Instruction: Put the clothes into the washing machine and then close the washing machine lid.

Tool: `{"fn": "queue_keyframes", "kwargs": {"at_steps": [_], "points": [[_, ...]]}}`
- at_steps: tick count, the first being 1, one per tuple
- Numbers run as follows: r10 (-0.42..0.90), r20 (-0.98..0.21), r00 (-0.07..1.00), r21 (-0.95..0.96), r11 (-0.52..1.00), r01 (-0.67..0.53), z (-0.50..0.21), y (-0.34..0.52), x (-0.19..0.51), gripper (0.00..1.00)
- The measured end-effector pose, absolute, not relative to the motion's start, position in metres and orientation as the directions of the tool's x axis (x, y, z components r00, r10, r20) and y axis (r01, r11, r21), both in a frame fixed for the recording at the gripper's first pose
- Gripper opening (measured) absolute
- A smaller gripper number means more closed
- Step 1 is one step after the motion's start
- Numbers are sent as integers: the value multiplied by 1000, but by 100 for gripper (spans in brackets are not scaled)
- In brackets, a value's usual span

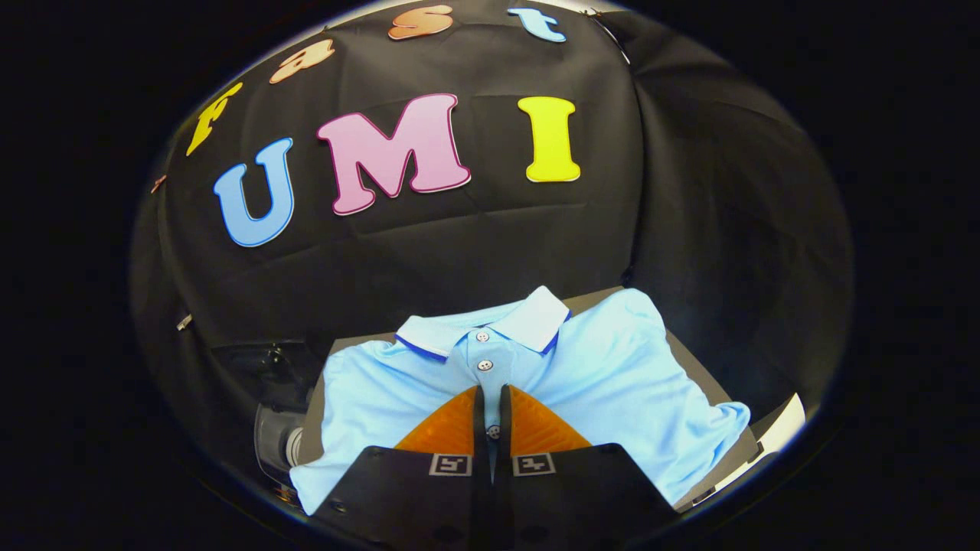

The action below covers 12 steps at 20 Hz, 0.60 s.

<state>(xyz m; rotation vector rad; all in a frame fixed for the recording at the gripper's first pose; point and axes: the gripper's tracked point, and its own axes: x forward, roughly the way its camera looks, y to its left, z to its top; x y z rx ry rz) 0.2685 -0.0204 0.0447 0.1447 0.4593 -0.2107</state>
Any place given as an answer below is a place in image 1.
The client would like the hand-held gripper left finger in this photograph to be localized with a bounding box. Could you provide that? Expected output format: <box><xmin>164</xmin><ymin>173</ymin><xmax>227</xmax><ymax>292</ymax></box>
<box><xmin>310</xmin><ymin>386</ymin><xmax>495</xmax><ymax>551</ymax></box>

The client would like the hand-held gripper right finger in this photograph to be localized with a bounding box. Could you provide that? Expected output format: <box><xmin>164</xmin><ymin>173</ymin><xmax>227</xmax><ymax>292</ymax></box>
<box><xmin>492</xmin><ymin>384</ymin><xmax>679</xmax><ymax>551</ymax></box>

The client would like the light blue polo shirt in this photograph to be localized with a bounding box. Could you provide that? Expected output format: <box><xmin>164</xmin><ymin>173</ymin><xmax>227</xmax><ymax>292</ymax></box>
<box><xmin>289</xmin><ymin>285</ymin><xmax>752</xmax><ymax>516</ymax></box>

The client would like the dark transparent washing machine lid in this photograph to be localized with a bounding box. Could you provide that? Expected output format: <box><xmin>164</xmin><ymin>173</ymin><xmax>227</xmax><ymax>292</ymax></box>
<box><xmin>211</xmin><ymin>341</ymin><xmax>326</xmax><ymax>410</ymax></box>

